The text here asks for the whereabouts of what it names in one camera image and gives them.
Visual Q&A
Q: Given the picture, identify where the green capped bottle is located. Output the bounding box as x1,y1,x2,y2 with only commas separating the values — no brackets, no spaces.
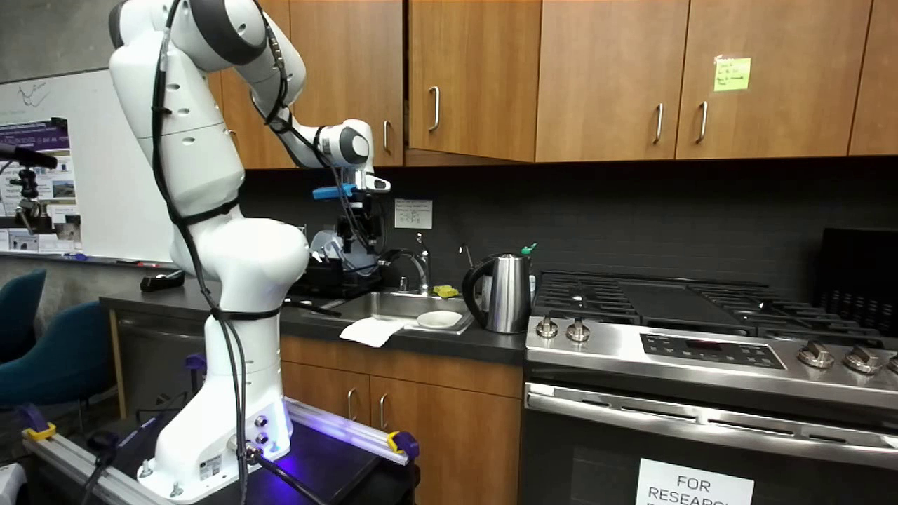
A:
516,242,543,307

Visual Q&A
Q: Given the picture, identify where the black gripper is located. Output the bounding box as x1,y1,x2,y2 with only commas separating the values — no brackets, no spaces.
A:
339,194,388,262

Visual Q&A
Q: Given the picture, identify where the small chrome faucet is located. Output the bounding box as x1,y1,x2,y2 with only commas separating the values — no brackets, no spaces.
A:
454,245,481,283

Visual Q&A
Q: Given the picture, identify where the aluminium frame robot cart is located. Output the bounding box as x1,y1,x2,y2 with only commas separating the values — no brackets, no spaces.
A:
18,396,421,505

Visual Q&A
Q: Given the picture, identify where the white printed paper sign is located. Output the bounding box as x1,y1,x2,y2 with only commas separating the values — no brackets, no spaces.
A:
634,458,758,505

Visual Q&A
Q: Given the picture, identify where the stainless steel sink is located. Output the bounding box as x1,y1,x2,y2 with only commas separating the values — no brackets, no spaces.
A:
334,290,477,340

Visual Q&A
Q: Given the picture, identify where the white bowl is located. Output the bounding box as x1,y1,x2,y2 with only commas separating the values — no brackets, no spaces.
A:
414,308,466,333

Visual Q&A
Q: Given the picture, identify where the yellow sticky note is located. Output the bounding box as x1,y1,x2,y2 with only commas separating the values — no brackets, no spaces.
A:
714,54,756,95

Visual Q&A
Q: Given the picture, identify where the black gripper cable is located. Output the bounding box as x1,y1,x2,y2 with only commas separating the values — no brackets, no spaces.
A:
250,0,379,248

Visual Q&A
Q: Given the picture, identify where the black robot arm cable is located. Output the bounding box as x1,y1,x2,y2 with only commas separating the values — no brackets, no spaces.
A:
142,0,254,505

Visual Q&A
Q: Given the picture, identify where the printed poster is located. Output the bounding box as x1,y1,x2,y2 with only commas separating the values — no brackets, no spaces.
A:
0,114,84,255

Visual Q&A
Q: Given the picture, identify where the stainless steel electric kettle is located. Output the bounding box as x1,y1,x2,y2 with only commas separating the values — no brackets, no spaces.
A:
461,250,533,337

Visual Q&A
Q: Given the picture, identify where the black dish rack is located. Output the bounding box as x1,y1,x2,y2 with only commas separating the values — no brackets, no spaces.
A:
296,262,390,302

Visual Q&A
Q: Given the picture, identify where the teal chair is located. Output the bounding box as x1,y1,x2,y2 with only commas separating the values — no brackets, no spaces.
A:
0,301,120,413
0,266,52,364

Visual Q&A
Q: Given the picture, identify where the white whiteboard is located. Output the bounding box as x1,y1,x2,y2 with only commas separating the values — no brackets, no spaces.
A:
0,67,181,269

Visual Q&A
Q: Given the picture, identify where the white paper label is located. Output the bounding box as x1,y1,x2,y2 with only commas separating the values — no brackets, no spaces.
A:
390,196,435,232

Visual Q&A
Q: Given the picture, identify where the white paper towel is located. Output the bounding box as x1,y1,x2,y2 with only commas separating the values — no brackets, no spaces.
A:
338,314,417,350

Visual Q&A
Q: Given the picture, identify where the small black countertop object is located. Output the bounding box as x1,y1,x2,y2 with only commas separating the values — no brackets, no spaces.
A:
137,266,188,295

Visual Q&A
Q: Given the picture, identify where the stainless dishwasher front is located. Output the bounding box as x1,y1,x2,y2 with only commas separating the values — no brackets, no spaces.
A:
109,312,213,423

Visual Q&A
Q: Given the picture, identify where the stainless steel gas range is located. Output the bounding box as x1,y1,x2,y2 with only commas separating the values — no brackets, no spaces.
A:
520,269,898,505

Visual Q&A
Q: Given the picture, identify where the chrome kitchen faucet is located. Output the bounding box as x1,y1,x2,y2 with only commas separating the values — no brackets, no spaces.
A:
394,245,432,301

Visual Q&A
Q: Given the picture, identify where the black countertop appliance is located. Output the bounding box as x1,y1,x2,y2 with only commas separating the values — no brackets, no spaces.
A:
814,224,898,337

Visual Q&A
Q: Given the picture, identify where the wooden cabinet door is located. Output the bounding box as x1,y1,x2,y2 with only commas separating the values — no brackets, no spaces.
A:
369,374,525,505
407,0,546,168
286,0,407,171
533,0,694,166
847,0,898,159
207,71,301,171
282,360,374,443
675,0,875,162

